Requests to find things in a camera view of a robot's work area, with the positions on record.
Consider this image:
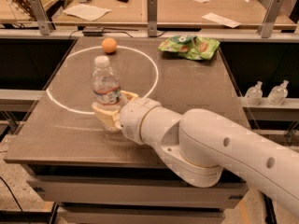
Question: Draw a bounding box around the white paper sheet right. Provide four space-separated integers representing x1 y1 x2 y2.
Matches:
203 13 241 28

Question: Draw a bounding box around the white drawer front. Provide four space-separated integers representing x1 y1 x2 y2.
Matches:
27 175 248 208

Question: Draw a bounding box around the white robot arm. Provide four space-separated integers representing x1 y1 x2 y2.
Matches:
92 94 299 216

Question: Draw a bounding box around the middle metal bracket post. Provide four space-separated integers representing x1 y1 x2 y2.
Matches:
147 0 158 37

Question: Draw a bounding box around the clear sanitizer bottle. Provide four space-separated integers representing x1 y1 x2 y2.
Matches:
244 81 263 106
267 80 289 105

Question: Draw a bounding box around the clear sanitizer bottle left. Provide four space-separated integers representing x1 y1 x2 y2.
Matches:
244 81 263 106

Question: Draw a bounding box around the left metal bracket post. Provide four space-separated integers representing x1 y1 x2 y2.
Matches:
29 0 53 35

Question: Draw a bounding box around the orange ball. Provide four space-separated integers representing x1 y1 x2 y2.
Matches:
102 37 118 54

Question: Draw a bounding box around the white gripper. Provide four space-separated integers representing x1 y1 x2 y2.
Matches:
92 91 161 145

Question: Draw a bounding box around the clear plastic water bottle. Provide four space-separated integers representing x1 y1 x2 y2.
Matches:
92 56 121 106

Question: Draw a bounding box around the metal bracket post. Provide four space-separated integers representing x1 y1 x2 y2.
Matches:
258 0 284 38
29 0 53 35
147 0 158 37

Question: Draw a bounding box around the white paper sheet left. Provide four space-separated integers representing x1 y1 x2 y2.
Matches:
64 4 110 21

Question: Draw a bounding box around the green rice chip bag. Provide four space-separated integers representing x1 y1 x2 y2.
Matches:
158 35 220 61

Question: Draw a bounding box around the black floor cable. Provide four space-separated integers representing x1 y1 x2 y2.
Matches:
0 175 26 224

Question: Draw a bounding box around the clear sanitizer bottle right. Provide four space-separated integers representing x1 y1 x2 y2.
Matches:
267 80 289 105

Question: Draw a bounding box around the right metal bracket post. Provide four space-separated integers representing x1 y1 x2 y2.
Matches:
258 0 284 38

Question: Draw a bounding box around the black power adapter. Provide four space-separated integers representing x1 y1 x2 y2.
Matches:
82 27 104 36

